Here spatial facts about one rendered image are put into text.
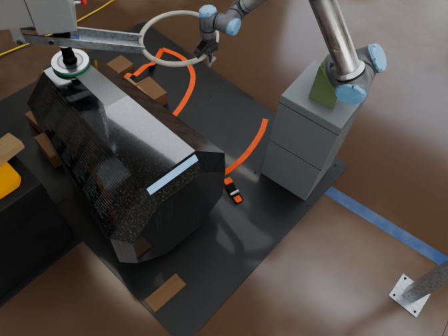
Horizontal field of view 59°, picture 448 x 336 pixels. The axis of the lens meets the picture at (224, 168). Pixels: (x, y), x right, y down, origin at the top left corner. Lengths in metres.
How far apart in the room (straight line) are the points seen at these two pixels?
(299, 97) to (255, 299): 1.27
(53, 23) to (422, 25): 3.77
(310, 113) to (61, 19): 1.41
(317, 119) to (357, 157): 1.07
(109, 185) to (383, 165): 2.16
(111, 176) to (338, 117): 1.29
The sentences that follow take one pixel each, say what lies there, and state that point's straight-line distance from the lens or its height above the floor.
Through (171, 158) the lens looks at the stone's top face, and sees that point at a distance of 2.07.
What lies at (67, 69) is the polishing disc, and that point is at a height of 0.86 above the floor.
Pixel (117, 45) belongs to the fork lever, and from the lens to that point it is 2.46.
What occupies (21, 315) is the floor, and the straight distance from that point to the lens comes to 2.79.
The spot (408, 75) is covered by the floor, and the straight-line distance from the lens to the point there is 4.25.
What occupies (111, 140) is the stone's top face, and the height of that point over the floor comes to 0.83.
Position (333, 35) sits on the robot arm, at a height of 1.41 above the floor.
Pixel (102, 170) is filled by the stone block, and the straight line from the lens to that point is 2.17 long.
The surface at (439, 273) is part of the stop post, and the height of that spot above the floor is 0.46.
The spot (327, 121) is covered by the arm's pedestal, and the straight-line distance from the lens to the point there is 2.34.
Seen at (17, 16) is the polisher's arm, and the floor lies 1.25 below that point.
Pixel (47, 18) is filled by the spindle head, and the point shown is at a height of 1.23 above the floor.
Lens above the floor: 2.53
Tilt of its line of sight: 56 degrees down
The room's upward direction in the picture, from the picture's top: 7 degrees clockwise
